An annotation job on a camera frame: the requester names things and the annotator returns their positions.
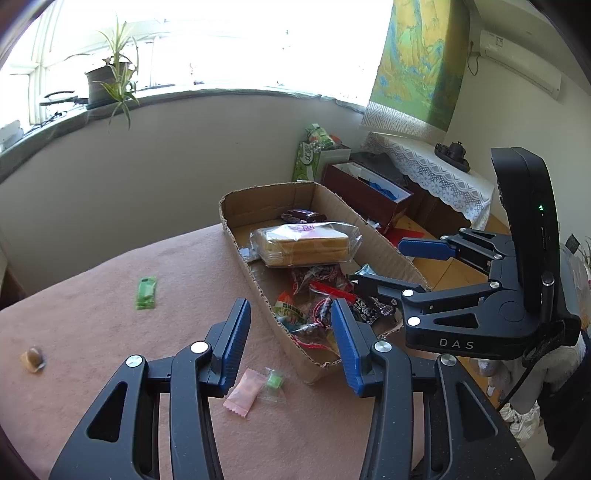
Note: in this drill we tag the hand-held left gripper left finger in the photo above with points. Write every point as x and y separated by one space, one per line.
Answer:
235 344

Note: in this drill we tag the brown wrapped candy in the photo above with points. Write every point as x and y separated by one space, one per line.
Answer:
32 358

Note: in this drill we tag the green snack bag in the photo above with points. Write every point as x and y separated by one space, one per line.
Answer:
321 136

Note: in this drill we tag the cardboard box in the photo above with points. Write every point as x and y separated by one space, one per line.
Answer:
272 203

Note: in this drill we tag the grey fluffy cloth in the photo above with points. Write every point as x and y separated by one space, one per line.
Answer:
531 385

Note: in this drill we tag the white air conditioner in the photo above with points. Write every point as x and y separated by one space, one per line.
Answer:
517 60

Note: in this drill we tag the person's right forearm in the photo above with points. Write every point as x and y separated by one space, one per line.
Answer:
570 392

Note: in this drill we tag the green candy packet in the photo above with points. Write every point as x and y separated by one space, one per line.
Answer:
147 293

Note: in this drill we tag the lace tablecloth cabinet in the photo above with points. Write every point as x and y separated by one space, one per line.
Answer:
429 170

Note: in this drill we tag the landscape wall scroll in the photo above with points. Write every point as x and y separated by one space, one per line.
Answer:
415 60

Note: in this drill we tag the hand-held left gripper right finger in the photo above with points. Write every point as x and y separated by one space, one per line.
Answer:
348 353

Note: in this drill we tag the potted spider plant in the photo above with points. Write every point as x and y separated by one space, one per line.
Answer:
99 85

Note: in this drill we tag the pink candy packet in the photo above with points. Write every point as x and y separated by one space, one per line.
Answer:
242 394

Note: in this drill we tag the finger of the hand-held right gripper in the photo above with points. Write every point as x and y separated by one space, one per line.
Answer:
425 249
443 302

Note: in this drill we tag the wooden cabinet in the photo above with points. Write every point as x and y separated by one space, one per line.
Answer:
434 207

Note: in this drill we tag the pile of assorted snack packets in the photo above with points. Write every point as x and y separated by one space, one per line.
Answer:
314 314

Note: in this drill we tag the blue plastic bag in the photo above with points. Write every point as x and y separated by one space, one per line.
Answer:
384 190

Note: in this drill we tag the dark shallow dish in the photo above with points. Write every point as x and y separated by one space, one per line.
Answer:
60 98

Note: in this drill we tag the maroon storage box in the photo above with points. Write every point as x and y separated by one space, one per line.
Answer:
351 184

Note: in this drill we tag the green candy clear wrapper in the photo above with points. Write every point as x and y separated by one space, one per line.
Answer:
274 381

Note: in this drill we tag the red folder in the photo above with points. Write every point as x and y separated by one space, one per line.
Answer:
404 236

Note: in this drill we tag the dark purple snack packet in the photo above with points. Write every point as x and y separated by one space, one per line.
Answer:
302 215

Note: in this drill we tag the white window frame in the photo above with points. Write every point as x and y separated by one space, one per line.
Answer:
138 27

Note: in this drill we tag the sliced bread packet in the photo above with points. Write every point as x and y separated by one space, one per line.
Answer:
304 242

